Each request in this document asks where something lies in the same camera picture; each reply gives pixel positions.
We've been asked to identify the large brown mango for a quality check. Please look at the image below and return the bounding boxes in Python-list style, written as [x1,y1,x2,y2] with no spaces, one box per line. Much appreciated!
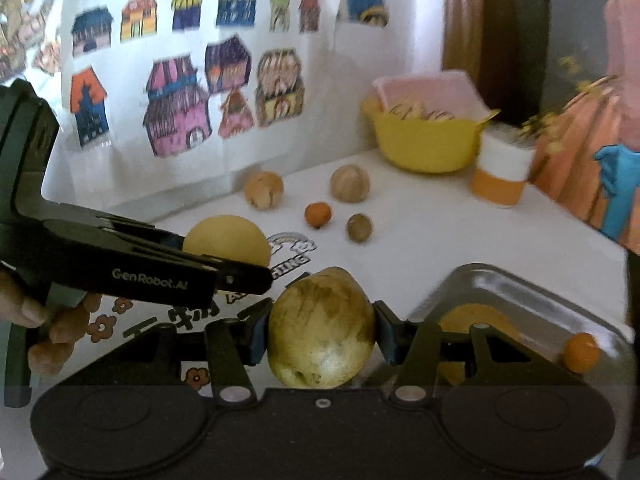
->
[438,304,521,386]

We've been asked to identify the green yellow pear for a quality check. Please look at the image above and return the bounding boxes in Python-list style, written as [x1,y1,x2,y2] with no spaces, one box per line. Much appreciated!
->
[267,266,375,389]

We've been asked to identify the yellow lemon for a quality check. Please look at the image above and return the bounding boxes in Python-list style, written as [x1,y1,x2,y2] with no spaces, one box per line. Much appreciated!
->
[182,214,271,268]

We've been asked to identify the small brown passion fruit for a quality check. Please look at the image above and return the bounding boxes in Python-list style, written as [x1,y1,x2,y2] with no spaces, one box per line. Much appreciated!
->
[346,214,373,243]

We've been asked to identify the small orange kumquat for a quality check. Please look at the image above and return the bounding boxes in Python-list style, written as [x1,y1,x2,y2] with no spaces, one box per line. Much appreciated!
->
[304,202,333,229]

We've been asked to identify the dull orange fruit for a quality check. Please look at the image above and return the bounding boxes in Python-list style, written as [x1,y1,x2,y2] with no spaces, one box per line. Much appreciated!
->
[244,171,284,210]

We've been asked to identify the orange tangerine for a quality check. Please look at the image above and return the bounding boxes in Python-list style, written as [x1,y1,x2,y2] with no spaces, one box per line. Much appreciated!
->
[562,333,600,375]

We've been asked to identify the tan round fruit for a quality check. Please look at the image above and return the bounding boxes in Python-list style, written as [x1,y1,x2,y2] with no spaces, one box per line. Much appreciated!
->
[330,164,371,204]

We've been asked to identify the person left hand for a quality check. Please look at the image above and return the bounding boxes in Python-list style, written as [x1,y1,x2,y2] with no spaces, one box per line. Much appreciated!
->
[1,271,102,376]

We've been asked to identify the metal tray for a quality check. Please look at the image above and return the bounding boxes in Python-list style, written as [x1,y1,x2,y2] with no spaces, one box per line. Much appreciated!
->
[409,263,636,387]

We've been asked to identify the yellow plastic bowl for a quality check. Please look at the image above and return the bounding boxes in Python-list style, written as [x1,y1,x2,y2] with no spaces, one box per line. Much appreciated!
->
[360,96,498,174]

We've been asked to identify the white orange cup vase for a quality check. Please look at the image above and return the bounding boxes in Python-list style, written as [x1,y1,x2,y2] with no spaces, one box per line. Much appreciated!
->
[471,122,536,207]

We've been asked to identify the house drawings paper sheet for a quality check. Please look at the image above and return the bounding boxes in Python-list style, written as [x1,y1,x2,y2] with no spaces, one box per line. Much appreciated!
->
[61,0,340,208]

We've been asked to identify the walnuts in bowl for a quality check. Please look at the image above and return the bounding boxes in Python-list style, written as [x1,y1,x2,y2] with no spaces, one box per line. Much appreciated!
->
[388,100,454,122]

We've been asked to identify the pink cloth in bowl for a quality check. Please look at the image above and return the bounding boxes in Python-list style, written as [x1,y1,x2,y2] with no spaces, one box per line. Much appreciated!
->
[373,70,494,122]

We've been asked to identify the girl painting poster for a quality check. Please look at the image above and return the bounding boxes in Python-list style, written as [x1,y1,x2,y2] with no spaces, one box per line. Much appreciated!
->
[529,0,639,254]

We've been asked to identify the yellow flower twig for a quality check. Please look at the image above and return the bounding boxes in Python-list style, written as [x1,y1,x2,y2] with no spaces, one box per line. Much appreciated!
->
[515,55,618,155]

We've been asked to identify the wooden door frame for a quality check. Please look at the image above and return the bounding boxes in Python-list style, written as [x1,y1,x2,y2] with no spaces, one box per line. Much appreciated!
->
[442,0,485,84]

